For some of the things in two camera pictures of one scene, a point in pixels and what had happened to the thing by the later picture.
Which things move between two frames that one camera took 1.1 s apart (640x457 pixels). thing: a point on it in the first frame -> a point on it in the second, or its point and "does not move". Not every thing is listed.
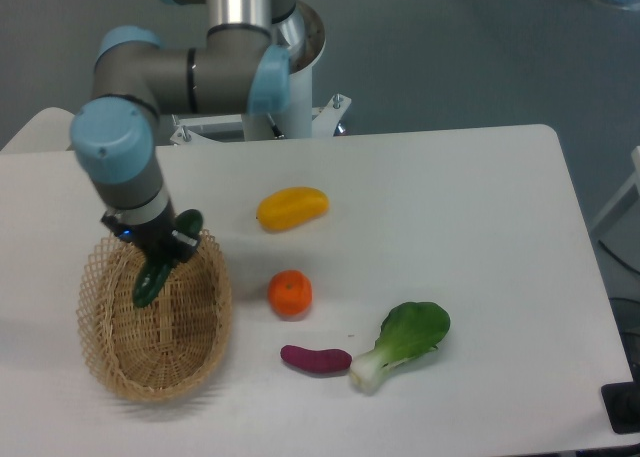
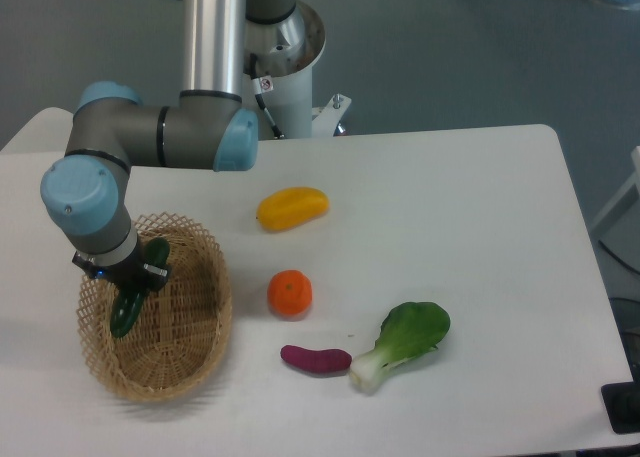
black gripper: x=154 y=238 -> x=134 y=273
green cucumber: x=153 y=274 -> x=128 y=302
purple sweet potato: x=318 y=360 does not move
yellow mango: x=287 y=208 does not move
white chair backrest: x=48 y=130 does not move
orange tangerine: x=291 y=293 does not move
